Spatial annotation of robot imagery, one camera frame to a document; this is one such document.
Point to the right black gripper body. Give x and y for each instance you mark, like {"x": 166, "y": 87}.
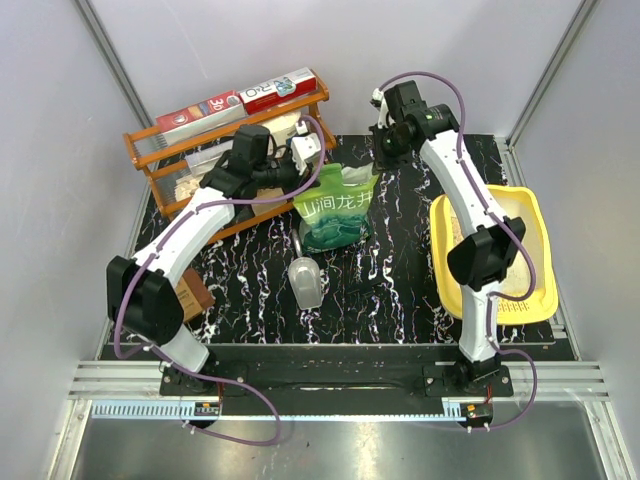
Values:
{"x": 390, "y": 154}

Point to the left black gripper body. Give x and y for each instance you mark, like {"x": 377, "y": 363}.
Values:
{"x": 277, "y": 173}

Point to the green litter bag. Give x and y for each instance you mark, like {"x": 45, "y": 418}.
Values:
{"x": 335, "y": 212}

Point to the grey metal scoop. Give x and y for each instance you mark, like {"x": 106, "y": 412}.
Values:
{"x": 304, "y": 277}

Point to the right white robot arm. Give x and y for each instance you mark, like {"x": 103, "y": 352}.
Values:
{"x": 491, "y": 239}

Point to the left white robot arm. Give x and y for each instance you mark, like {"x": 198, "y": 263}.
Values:
{"x": 141, "y": 294}

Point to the red white foil box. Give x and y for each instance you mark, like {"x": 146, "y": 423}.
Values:
{"x": 277, "y": 91}

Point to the red grey wrap box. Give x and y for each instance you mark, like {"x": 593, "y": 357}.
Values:
{"x": 203, "y": 116}

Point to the orange wooden shelf rack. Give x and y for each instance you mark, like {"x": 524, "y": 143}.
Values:
{"x": 166, "y": 166}

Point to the clear plastic bag pack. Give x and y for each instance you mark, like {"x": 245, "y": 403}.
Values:
{"x": 205, "y": 158}

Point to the brown scouring pad pack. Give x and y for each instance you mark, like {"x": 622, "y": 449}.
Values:
{"x": 193, "y": 295}

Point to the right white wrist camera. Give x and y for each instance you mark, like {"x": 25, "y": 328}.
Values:
{"x": 378, "y": 101}

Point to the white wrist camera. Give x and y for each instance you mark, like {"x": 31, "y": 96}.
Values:
{"x": 378, "y": 101}
{"x": 305, "y": 145}

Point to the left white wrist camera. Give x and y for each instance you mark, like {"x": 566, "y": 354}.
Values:
{"x": 305, "y": 145}

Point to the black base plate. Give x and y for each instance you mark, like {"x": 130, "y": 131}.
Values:
{"x": 327, "y": 380}

